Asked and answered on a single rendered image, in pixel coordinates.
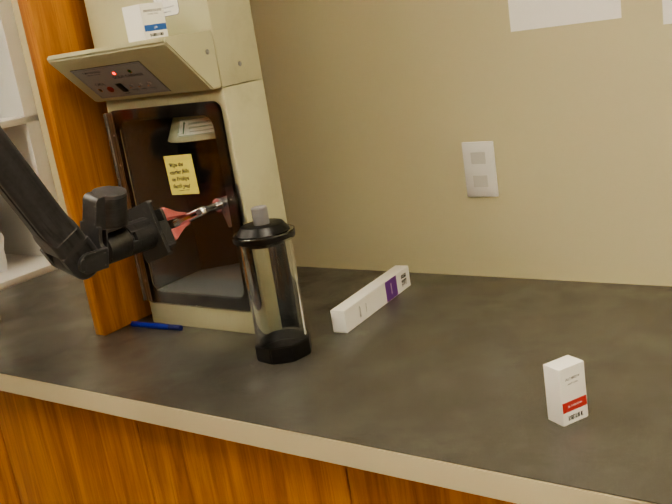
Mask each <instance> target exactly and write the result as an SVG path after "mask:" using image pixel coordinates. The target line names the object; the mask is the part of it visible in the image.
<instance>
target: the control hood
mask: <svg viewBox="0 0 672 504"><path fill-rule="evenodd" d="M47 61H48V62H49V64H51V65H52V66H53V67H54V68H55V69H57V70H58V71H59V72H60V73H61V74H63V75H64V76H65V77H66V78H67V79H69V80H70V81H71V82H72V83H73V84H75V85H76V86H77V87H78V88H79V89H81V90H82V91H83V92H84V93H85V94H87V95H88V96H89V97H90V98H92V99H93V100H94V101H95V102H96V101H97V102H105V101H114V100H123V99H132V98H142V97H151V96H160V95H169V94H178V93H187V92H197V91H206V90H214V89H219V88H220V86H221V82H220V76H219V71H218V65H217V60H216V54H215V49H214V43H213V38H212V32H210V30H208V31H201V32H194V33H187V34H180V35H173V36H166V37H160V38H154V39H148V40H142V41H136V42H130V43H124V44H118V45H112V46H106V47H100V48H94V49H88V50H82V51H76V52H70V53H64V54H58V55H52V56H48V58H47ZM134 61H139V62H140V63H141V64H143V65H144V66H145V67H146V68H147V69H148V70H149V71H150V72H151V73H152V74H153V75H154V76H156V77H157V78H158V79H159V80H160V81H161V82H162V83H163V84H164V85H165V86H166V87H167V88H169V89H170V90H171V91H166V92H158V93H149V94H140V95H131V96H122V97H113V98H104V99H102V98H101V97H100V96H99V95H97V94H96V93H95V92H94V91H93V90H91V89H90V88H89V87H88V86H87V85H85V84H84V83H83V82H82V81H81V80H80V79H78V78H77V77H76V76H75V75H74V74H72V73H71V72H70V71H73V70H79V69H86V68H93V67H100V66H107V65H114V64H120V63H127V62H134Z"/></svg>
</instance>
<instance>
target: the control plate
mask: <svg viewBox="0 0 672 504"><path fill-rule="evenodd" d="M127 69H129V70H131V71H132V73H129V72H127ZM112 71H113V72H116V73H117V75H113V74H112V73H111V72H112ZM70 72H71V73H72V74H74V75H75V76H76V77H77V78H78V79H80V80H81V81H82V82H83V83H84V84H85V85H87V86H88V87H89V88H90V89H91V90H93V91H94V92H95V93H96V94H97V95H99V96H100V97H101V98H102V99H104V98H113V97H122V96H131V95H140V94H149V93H158V92H166V91H171V90H170V89H169V88H167V87H166V86H165V85H164V84H163V83H162V82H161V81H160V80H159V79H158V78H157V77H156V76H154V75H153V74H152V73H151V72H150V71H149V70H148V69H147V68H146V67H145V66H144V65H143V64H141V63H140V62H139V61H134V62H127V63H120V64H114V65H107V66H100V67H93V68H86V69H79V70H73V71H70ZM147 82H150V83H151V84H152V85H150V86H147ZM118 83H121V84H122V85H123V86H124V87H125V88H127V89H128V90H129V91H128V92H123V91H122V90H121V89H120V88H118V87H117V86H116V85H115V84H118ZM138 83H141V84H142V85H143V86H141V87H138V86H139V85H138ZM129 84H132V85H133V86H134V87H132V88H130V86H129ZM107 87H112V88H113V89H114V92H110V91H108V90H107ZM98 89H102V90H103V92H100V91H99V90H98Z"/></svg>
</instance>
